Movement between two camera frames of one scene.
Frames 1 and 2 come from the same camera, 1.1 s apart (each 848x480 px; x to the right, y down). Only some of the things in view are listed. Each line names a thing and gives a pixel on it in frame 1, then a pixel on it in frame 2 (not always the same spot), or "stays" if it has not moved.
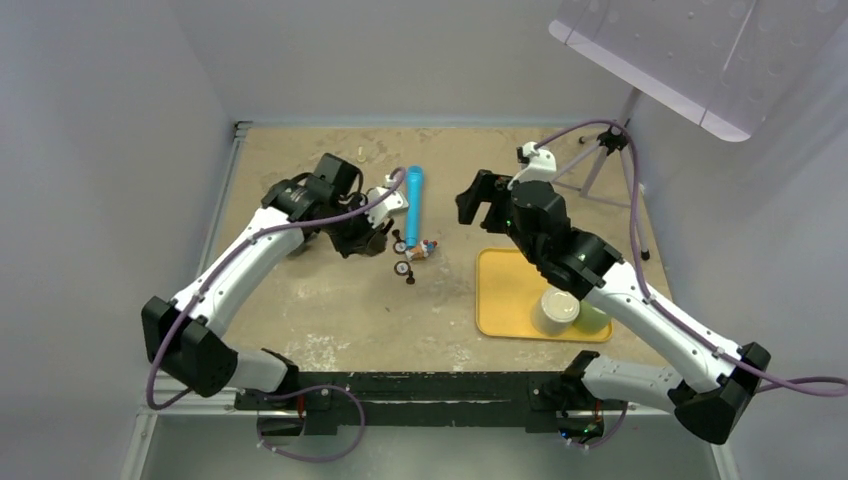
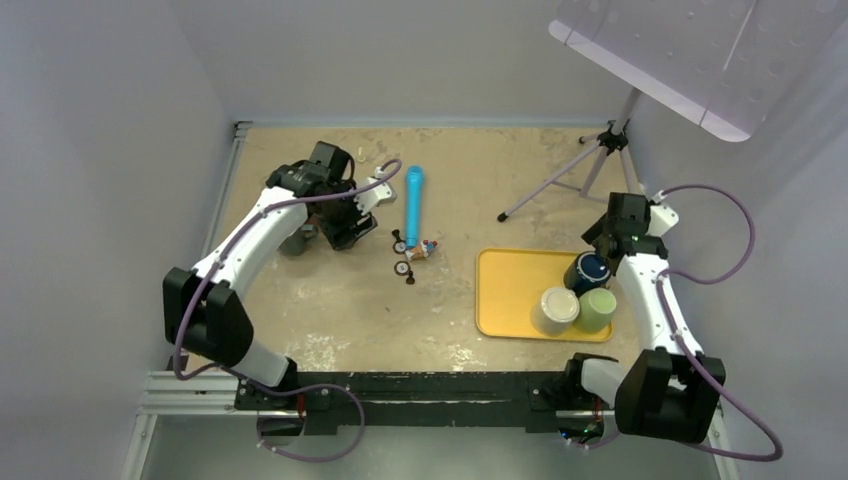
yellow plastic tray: x=507 y=286 stays
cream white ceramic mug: x=554 y=312 stays
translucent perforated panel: x=724 y=64 stays
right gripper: x=487 y=187 -> x=594 y=234
